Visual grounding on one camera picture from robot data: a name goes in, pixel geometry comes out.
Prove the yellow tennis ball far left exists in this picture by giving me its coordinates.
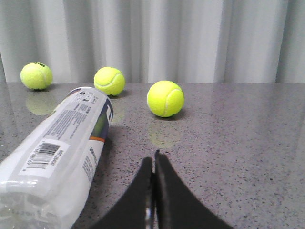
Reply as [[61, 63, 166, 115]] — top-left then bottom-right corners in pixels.
[[20, 62, 53, 90]]

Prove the yellow tennis ball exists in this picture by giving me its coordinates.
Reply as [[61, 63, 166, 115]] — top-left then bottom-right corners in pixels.
[[93, 67, 125, 96], [20, 62, 53, 90], [147, 81, 184, 117]]

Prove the white tennis ball can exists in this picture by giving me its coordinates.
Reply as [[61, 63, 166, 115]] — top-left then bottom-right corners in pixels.
[[0, 87, 113, 229]]

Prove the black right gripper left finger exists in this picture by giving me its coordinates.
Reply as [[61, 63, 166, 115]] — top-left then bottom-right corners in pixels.
[[92, 157, 153, 229]]

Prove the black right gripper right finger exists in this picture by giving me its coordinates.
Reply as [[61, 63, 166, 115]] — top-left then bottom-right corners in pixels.
[[155, 150, 232, 229]]

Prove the yellow tennis ball right centre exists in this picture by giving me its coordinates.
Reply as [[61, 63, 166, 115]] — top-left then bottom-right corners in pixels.
[[147, 81, 184, 117]]

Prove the grey pleated curtain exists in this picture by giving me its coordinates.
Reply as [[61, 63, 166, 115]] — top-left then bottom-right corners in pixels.
[[0, 0, 305, 83]]

